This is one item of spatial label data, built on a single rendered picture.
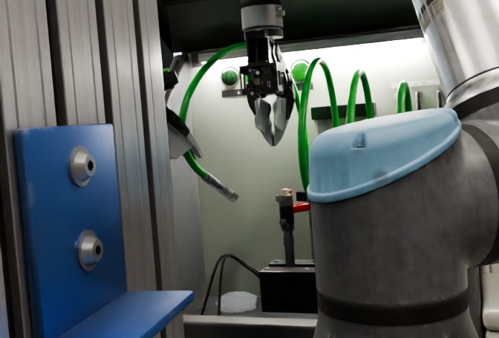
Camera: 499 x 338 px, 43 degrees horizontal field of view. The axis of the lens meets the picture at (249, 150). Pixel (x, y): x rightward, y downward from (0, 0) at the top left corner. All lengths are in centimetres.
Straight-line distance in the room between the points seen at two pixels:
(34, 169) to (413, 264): 29
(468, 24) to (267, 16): 61
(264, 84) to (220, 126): 47
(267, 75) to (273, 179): 47
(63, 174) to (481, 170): 31
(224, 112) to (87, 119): 127
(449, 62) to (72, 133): 39
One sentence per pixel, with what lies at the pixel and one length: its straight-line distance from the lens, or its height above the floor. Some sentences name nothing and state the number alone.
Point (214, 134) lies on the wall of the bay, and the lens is 158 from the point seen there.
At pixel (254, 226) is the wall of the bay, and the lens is 157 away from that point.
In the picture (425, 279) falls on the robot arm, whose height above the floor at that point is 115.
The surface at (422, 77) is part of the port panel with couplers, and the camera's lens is 146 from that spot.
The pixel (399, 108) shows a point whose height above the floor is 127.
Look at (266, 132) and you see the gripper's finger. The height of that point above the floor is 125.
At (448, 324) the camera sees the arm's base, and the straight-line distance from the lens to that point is 48.
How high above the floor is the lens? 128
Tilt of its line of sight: 3 degrees down
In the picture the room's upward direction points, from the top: 4 degrees counter-clockwise
